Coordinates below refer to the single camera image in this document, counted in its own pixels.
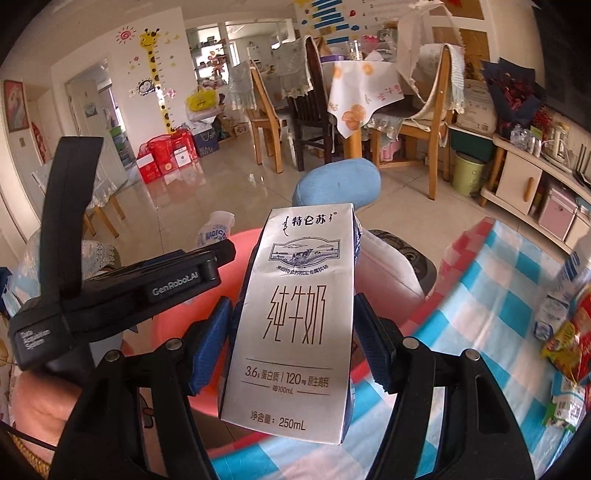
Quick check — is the pink plastic basin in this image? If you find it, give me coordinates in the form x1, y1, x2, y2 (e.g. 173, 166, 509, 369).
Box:
111, 228, 437, 457

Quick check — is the cream wooden cabinet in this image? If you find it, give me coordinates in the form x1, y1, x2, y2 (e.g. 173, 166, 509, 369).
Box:
479, 134, 591, 259

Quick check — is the chair with pale blue cover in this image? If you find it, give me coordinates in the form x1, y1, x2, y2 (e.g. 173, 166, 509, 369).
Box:
30, 164, 127, 241

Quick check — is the framed wall picture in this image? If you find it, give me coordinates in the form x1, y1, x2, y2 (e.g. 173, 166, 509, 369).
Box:
4, 79, 29, 132

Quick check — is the dark blue flower bouquet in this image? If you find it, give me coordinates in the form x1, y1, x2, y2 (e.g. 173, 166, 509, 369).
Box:
480, 58, 546, 139

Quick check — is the gold bracelet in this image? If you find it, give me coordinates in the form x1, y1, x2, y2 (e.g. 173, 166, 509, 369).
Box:
7, 434, 51, 476

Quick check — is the clear electric kettle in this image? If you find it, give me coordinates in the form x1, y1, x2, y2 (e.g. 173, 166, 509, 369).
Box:
542, 122, 573, 160

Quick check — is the person's left hand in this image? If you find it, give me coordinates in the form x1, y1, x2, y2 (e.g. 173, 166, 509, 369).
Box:
13, 368, 95, 462

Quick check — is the giraffe wall sticker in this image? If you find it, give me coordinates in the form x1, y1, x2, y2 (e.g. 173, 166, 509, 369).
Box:
139, 28, 178, 134

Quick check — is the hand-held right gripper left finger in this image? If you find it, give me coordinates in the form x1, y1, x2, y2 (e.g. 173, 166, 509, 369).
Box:
48, 296, 233, 480

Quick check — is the pink storage box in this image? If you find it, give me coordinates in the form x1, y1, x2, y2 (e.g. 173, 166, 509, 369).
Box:
538, 185, 578, 241

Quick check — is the person's leg in blue jeans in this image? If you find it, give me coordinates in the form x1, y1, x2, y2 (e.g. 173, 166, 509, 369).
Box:
292, 158, 383, 215

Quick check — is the wooden chair with cream cover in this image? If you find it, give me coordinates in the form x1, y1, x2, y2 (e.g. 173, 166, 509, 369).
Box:
369, 41, 467, 200

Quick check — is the wooden chair with lace cover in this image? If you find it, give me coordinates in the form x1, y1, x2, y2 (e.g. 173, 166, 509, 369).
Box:
228, 58, 283, 172

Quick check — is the blue white checked tablecloth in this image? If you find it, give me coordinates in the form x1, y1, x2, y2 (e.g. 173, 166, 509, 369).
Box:
210, 217, 589, 480

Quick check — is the green waste bin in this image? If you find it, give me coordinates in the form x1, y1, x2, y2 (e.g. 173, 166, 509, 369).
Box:
450, 152, 488, 197

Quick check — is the white orange-print table cover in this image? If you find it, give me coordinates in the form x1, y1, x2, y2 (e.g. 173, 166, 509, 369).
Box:
327, 60, 407, 139

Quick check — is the blue gift bag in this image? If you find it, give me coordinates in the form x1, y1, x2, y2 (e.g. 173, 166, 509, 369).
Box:
194, 127, 220, 158

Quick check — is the red gift box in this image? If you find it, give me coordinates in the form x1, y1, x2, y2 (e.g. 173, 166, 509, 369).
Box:
136, 154, 162, 185

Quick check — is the yellow green snack packet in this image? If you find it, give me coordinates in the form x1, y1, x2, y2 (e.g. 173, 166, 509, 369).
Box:
540, 323, 583, 384

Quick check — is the colourful wall chart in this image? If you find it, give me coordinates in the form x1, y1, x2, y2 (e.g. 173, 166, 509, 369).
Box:
305, 0, 416, 51

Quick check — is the white milk carton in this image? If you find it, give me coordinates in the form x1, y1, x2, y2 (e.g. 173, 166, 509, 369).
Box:
218, 202, 365, 446

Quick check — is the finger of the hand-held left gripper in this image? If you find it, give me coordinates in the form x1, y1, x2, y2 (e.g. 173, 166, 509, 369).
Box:
185, 240, 237, 274

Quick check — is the black cable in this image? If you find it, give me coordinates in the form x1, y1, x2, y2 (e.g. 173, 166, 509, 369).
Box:
0, 422, 63, 453

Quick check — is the red mesh gift bag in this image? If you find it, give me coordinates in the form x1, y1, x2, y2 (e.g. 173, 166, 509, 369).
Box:
157, 134, 199, 178

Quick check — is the dark wooden chair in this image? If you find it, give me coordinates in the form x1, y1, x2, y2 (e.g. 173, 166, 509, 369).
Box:
272, 36, 345, 172

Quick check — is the white plastic bottle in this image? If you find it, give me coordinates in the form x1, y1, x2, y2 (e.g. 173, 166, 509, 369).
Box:
547, 251, 591, 301

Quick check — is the yellow bag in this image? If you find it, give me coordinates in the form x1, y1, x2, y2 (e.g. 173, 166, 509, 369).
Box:
186, 88, 219, 112

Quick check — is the white cardboard box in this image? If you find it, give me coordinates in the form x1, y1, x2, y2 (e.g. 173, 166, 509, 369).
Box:
455, 78, 499, 134

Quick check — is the pink plastic stool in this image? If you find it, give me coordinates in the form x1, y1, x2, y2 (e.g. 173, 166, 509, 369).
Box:
376, 138, 402, 162

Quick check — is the black router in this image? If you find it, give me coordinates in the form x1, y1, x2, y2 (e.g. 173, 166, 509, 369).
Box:
570, 138, 591, 183

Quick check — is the display shelf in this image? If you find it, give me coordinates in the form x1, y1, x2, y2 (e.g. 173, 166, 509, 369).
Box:
194, 39, 229, 86

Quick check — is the pack of small bottles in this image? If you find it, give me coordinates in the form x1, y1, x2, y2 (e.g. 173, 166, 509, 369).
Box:
510, 124, 543, 155

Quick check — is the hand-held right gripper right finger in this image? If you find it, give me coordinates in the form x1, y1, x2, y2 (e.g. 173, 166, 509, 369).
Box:
353, 293, 539, 480

